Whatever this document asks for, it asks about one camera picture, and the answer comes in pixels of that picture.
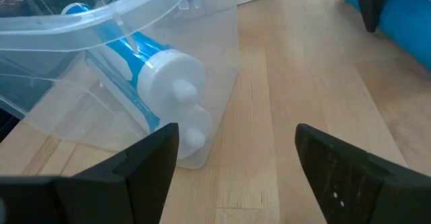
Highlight translucent plastic storage bin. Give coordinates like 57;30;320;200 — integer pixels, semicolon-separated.
0;0;240;170

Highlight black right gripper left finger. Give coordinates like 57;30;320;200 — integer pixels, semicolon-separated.
0;122;180;224

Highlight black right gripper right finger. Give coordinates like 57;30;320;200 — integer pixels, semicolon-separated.
295;122;431;224

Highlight blue silicone tube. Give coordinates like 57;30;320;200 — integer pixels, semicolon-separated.
60;2;207;119
84;50;213;160
336;0;431;72

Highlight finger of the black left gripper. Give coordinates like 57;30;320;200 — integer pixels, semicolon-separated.
350;0;388;34

